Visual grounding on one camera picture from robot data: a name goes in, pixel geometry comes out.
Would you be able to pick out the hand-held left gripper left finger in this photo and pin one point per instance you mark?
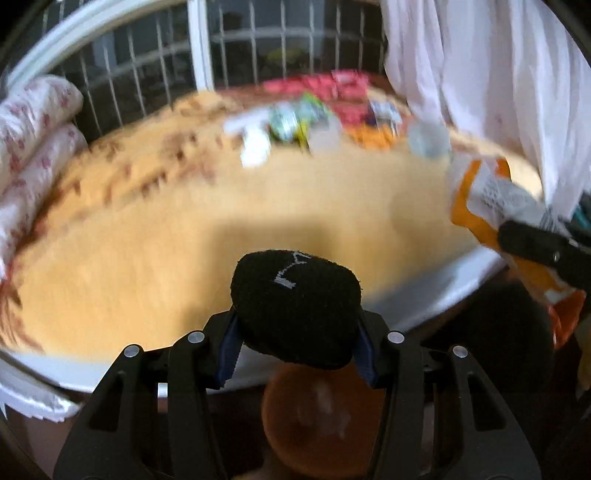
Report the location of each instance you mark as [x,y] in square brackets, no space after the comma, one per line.
[229,355]

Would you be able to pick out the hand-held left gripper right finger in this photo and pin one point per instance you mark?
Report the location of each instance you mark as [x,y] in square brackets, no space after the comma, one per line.
[367,360]

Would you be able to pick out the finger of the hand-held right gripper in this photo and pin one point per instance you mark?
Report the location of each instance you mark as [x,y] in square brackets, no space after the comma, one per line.
[531,242]

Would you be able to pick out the orange snack packet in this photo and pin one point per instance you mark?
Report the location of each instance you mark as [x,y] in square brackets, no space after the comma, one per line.
[480,217]

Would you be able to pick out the orange plastic bucket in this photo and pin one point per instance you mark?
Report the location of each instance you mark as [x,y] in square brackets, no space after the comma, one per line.
[318,415]

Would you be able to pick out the black sock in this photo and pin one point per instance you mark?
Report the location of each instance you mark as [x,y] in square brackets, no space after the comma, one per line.
[295,309]

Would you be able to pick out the orange fleece blanket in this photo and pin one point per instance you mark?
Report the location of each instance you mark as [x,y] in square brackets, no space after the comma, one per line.
[184,221]

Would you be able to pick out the clear plastic wrapper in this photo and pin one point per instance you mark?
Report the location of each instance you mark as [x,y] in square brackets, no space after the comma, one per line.
[429,138]

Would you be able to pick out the white curtain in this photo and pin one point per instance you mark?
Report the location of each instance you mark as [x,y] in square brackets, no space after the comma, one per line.
[485,69]

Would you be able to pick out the small orange packet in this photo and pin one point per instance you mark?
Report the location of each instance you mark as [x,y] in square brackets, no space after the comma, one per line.
[371,137]

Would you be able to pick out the purple white packet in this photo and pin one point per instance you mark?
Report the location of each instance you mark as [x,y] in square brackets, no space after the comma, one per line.
[383,113]

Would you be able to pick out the white paper scrap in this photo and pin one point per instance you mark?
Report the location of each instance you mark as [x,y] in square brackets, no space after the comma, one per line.
[255,147]

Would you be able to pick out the clear plastic cup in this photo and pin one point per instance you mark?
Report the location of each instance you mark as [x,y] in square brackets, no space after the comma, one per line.
[325,136]

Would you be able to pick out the green snack packet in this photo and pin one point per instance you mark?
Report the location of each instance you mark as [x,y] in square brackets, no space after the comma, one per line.
[295,120]

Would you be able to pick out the metal window grille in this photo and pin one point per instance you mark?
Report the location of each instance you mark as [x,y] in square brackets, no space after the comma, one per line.
[277,41]

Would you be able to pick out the white window frame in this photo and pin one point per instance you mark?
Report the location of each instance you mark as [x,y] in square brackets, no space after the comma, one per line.
[201,41]

